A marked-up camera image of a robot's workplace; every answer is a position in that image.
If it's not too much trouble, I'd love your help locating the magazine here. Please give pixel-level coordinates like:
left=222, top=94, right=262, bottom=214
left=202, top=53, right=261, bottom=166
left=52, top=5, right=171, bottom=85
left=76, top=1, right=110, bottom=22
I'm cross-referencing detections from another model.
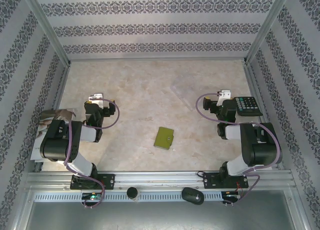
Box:
left=30, top=107, right=78, bottom=163

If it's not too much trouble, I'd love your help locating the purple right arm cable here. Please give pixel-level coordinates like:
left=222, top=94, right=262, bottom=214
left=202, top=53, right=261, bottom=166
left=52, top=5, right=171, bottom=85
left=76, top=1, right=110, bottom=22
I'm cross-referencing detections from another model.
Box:
left=195, top=92, right=283, bottom=206

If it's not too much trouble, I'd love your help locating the slotted grey cable duct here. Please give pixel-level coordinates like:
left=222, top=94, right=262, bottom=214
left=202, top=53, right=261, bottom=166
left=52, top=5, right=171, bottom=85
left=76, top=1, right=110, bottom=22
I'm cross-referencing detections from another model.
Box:
left=33, top=191, right=225, bottom=203

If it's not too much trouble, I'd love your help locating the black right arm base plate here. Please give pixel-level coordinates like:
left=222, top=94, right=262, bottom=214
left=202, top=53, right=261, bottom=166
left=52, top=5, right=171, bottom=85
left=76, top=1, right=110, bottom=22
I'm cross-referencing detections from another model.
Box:
left=202, top=172, right=250, bottom=190

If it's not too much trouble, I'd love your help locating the aluminium frame post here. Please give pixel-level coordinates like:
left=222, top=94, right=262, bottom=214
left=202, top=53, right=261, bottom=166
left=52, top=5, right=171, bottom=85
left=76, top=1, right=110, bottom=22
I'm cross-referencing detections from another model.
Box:
left=242, top=0, right=293, bottom=65
left=19, top=0, right=72, bottom=67

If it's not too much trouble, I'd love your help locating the aluminium mounting rail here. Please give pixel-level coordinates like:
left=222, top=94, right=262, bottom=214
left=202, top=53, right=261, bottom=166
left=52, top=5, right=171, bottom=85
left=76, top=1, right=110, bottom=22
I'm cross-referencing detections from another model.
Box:
left=24, top=170, right=293, bottom=191

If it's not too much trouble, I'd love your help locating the black computer mouse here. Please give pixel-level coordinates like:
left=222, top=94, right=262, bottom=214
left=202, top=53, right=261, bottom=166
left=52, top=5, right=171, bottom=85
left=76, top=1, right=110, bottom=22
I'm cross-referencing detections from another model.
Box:
left=181, top=187, right=205, bottom=206

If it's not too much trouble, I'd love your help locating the black calculator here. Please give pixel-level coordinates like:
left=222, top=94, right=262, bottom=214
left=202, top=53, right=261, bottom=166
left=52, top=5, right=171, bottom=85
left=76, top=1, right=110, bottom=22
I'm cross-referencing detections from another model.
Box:
left=233, top=96, right=264, bottom=117

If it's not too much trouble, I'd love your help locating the clear acrylic card stand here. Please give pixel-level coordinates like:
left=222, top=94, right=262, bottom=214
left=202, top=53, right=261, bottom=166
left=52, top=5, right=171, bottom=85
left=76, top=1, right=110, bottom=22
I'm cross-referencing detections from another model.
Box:
left=170, top=75, right=196, bottom=112

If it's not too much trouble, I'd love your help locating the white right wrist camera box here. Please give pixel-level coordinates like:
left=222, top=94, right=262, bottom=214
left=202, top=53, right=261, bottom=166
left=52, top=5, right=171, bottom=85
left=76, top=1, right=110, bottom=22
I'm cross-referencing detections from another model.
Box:
left=216, top=89, right=232, bottom=107

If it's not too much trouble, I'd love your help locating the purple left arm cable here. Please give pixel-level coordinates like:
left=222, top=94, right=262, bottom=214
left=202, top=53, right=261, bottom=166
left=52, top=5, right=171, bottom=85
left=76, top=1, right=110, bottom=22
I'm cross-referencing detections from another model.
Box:
left=63, top=98, right=120, bottom=210

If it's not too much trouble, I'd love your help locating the aluminium side rail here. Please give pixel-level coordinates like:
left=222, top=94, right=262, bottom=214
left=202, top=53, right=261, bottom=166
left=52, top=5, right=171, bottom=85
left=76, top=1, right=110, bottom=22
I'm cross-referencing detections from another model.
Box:
left=33, top=64, right=72, bottom=173
left=242, top=61, right=286, bottom=171

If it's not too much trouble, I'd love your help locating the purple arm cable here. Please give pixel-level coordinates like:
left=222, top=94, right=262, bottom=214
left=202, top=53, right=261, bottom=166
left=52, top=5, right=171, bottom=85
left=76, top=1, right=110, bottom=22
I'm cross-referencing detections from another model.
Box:
left=195, top=92, right=283, bottom=206
left=63, top=98, right=120, bottom=210

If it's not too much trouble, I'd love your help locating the green card holder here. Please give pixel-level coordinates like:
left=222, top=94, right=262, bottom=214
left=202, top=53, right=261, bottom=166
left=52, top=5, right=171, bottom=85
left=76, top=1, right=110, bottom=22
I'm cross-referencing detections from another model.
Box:
left=153, top=127, right=175, bottom=149

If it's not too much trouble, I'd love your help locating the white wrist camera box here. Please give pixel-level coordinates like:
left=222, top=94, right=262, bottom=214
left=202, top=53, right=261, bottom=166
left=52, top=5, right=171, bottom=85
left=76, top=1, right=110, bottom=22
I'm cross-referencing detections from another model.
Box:
left=216, top=89, right=232, bottom=107
left=88, top=93, right=105, bottom=108

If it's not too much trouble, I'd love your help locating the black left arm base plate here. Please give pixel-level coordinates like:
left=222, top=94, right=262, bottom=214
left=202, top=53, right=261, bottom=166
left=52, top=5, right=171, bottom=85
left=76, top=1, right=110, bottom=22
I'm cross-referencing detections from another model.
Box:
left=69, top=173, right=116, bottom=191

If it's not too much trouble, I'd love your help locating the small jar with black lid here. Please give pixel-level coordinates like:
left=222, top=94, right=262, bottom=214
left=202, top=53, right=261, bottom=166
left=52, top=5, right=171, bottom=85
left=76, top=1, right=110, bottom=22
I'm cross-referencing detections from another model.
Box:
left=126, top=187, right=140, bottom=203

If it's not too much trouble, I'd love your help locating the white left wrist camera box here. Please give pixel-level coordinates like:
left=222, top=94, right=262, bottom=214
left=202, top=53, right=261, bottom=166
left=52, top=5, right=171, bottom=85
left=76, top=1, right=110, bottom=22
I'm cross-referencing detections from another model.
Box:
left=88, top=93, right=105, bottom=108

